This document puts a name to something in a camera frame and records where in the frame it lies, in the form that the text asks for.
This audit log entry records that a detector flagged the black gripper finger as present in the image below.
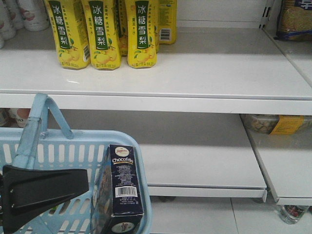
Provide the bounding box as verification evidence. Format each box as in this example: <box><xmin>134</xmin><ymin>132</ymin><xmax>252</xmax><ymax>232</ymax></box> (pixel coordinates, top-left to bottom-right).
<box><xmin>0</xmin><ymin>165</ymin><xmax>89</xmax><ymax>234</ymax></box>

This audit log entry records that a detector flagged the light blue plastic basket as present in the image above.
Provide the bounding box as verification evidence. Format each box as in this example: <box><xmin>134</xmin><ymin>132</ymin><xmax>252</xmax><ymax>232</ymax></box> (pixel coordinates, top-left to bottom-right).
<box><xmin>0</xmin><ymin>93</ymin><xmax>152</xmax><ymax>234</ymax></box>

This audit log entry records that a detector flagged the dark blue Chocofello cookie box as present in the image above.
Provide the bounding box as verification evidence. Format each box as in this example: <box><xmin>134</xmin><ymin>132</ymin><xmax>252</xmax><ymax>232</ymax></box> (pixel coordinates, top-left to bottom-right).
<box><xmin>90</xmin><ymin>144</ymin><xmax>144</xmax><ymax>234</ymax></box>

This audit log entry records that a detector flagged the yellow pear drink bottle middle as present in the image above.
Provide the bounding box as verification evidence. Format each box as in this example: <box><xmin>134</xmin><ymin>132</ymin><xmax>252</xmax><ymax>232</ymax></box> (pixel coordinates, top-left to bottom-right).
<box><xmin>82</xmin><ymin>0</ymin><xmax>121</xmax><ymax>71</ymax></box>

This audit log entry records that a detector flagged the yellow pear drink bottle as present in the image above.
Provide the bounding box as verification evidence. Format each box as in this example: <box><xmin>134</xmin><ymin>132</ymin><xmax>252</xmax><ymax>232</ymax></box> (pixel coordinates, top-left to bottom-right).
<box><xmin>44</xmin><ymin>0</ymin><xmax>90</xmax><ymax>70</ymax></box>
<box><xmin>158</xmin><ymin>0</ymin><xmax>177</xmax><ymax>44</ymax></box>
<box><xmin>125</xmin><ymin>0</ymin><xmax>157</xmax><ymax>69</ymax></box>
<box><xmin>82</xmin><ymin>0</ymin><xmax>121</xmax><ymax>71</ymax></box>

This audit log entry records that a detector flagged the yellow pear drink bottle left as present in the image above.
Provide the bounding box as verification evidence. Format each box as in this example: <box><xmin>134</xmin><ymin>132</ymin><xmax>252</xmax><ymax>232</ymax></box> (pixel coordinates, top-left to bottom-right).
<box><xmin>44</xmin><ymin>0</ymin><xmax>90</xmax><ymax>70</ymax></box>

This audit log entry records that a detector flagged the yellow pear drink bottle right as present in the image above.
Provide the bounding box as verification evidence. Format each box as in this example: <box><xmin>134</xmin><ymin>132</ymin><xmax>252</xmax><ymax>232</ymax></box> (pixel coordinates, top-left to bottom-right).
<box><xmin>125</xmin><ymin>0</ymin><xmax>157</xmax><ymax>69</ymax></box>

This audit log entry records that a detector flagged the white store shelf board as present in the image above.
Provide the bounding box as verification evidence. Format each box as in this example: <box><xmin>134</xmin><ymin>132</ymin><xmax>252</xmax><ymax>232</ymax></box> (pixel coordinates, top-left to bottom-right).
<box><xmin>0</xmin><ymin>28</ymin><xmax>312</xmax><ymax>115</ymax></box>

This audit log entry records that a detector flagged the yellow pear drink bottle rear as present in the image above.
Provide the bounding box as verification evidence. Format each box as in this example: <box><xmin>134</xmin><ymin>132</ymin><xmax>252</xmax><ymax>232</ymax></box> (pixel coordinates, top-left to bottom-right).
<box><xmin>158</xmin><ymin>0</ymin><xmax>177</xmax><ymax>44</ymax></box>

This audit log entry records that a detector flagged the clear cookie tub yellow label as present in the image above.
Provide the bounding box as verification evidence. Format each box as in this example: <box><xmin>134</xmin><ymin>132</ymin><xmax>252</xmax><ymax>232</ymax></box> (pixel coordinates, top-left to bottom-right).
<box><xmin>240</xmin><ymin>114</ymin><xmax>312</xmax><ymax>135</ymax></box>

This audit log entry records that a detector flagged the breakfast biscuit bag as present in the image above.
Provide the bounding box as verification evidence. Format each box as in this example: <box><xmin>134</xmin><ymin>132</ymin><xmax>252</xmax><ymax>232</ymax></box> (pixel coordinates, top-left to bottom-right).
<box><xmin>276</xmin><ymin>0</ymin><xmax>312</xmax><ymax>41</ymax></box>

